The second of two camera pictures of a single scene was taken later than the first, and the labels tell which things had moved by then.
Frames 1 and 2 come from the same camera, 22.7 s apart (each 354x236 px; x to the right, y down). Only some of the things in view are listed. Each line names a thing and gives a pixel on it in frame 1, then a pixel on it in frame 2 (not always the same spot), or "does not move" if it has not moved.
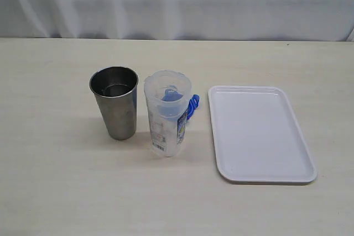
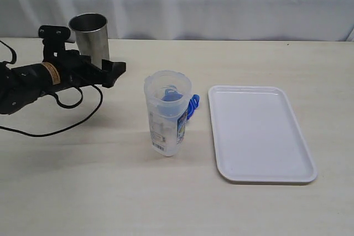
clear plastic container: x=167 y=94 does not move
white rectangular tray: x=258 y=137 does not move
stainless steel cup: x=115 y=89 → x=92 y=36
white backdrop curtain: x=263 y=5 does not move
